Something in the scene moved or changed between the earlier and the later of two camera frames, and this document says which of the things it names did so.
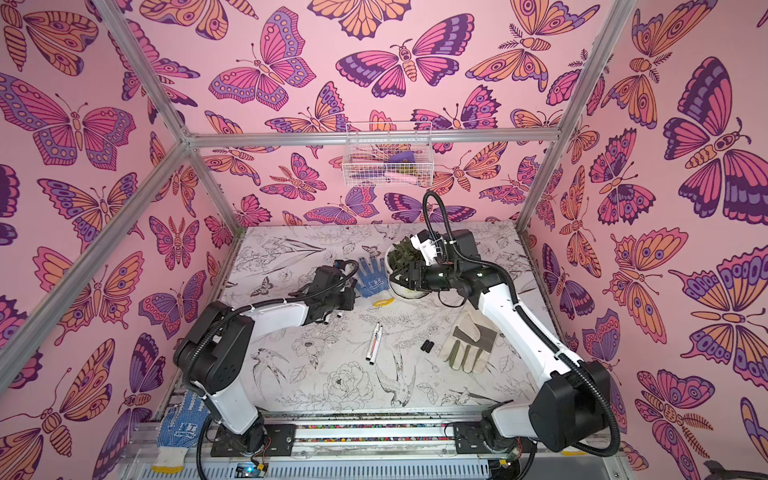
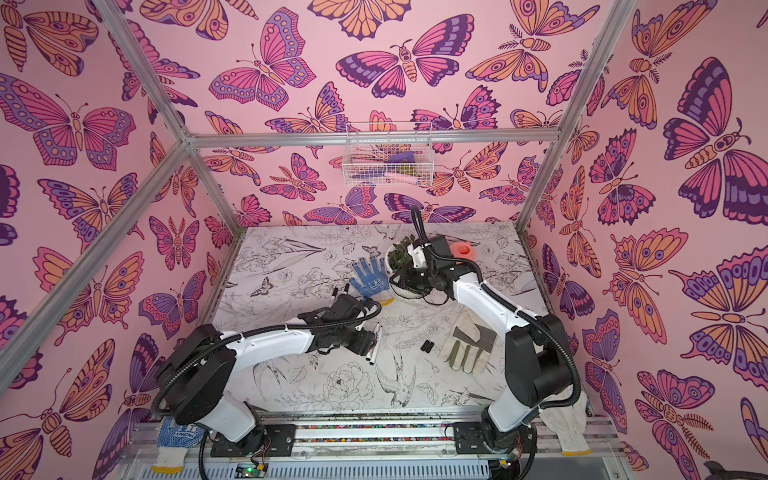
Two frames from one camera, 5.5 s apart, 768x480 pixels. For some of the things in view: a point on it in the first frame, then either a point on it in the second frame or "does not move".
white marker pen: (376, 346) does not move
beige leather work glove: (470, 341) does not move
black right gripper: (417, 264) does not move
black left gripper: (350, 298) to (365, 345)
